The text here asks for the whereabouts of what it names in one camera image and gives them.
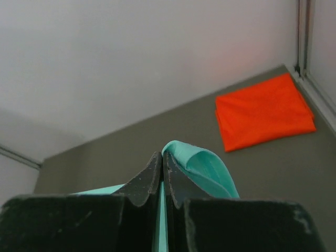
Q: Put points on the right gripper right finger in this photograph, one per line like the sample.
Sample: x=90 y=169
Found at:
x=197 y=221

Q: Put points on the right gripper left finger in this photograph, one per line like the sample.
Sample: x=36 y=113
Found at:
x=125 y=220

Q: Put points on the teal t-shirt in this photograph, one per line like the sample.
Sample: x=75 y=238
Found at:
x=203 y=167

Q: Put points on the folded orange t-shirt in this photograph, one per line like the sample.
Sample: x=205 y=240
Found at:
x=263 y=112

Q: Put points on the right aluminium corner post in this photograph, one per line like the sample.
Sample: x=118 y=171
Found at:
x=305 y=19

